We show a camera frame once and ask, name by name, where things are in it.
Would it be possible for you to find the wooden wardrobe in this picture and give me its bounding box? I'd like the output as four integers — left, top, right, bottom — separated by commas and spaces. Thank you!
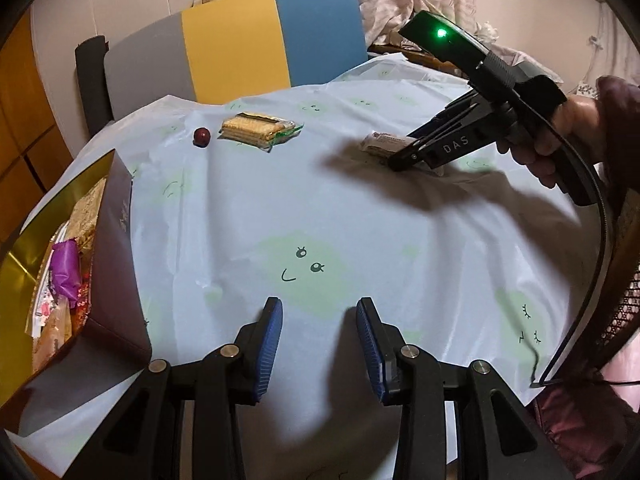
0, 10, 69, 253

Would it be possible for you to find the red and white snack packet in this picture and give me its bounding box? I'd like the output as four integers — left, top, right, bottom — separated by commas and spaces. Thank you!
74, 270, 94, 322

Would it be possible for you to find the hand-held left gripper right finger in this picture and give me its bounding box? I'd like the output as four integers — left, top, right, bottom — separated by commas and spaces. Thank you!
355, 297, 574, 480

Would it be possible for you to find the person's right hand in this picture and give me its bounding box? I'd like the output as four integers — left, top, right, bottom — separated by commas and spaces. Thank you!
497, 97, 609, 189

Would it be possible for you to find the person's maroon clothing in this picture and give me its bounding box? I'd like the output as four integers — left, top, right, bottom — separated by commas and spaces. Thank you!
530, 350, 640, 480

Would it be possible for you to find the wicker chair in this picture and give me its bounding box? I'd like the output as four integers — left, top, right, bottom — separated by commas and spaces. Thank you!
590, 200, 640, 362

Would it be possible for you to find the orange snack packet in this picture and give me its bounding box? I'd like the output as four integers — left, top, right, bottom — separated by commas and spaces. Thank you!
32, 305, 77, 376

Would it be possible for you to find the person's right forearm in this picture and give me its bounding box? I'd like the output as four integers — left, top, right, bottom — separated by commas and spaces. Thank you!
597, 75, 640, 197

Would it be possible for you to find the gold cardboard box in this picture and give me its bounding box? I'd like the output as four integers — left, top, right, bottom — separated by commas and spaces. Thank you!
0, 149, 153, 436

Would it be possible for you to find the cracker packet with green ends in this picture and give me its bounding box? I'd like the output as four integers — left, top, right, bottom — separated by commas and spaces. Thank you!
218, 112, 305, 154

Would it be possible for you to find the pale printed tablecloth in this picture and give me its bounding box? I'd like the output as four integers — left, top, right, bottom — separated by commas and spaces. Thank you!
10, 52, 609, 480

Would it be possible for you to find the black cable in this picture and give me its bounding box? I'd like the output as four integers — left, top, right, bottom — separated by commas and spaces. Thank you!
529, 120, 614, 389

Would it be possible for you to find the beige cracker packet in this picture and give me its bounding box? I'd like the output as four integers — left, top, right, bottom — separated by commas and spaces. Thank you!
67, 180, 109, 256

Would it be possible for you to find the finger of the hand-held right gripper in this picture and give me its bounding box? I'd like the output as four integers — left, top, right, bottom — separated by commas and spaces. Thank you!
387, 127, 502, 171
406, 96, 484, 141

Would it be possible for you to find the grey yellow blue chair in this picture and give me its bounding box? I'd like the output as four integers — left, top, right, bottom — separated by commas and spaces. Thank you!
75, 0, 370, 137

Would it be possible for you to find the purple snack packet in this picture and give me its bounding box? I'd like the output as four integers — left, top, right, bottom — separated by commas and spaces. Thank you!
50, 240, 84, 309

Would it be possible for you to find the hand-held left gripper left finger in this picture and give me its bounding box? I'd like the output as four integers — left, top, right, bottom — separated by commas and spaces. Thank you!
65, 296, 284, 480

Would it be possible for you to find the brown wooden frame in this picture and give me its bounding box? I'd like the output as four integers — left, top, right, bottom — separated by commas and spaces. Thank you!
367, 42, 471, 79

